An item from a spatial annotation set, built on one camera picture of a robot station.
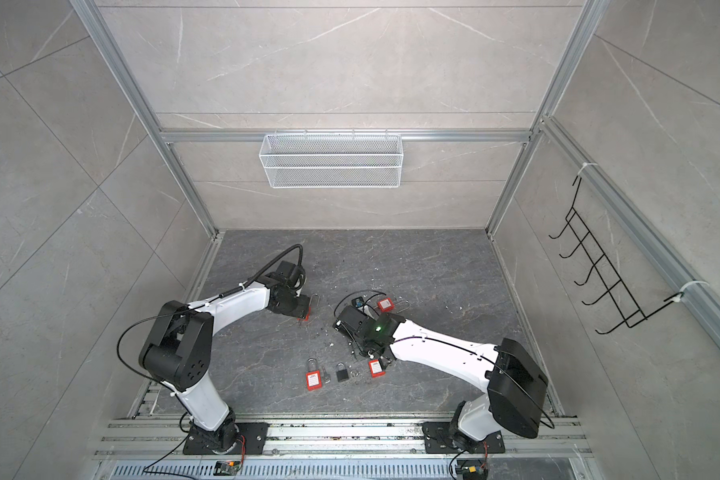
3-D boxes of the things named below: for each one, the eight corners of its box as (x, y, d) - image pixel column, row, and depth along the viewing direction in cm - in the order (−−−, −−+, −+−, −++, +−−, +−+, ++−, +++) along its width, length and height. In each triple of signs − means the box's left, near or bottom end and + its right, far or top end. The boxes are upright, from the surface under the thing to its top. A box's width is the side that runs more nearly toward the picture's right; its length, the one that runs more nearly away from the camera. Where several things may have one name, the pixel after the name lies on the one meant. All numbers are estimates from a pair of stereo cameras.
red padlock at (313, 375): (308, 392, 83) (307, 390, 81) (305, 362, 88) (304, 360, 86) (322, 388, 83) (322, 386, 82) (319, 359, 89) (318, 356, 87)
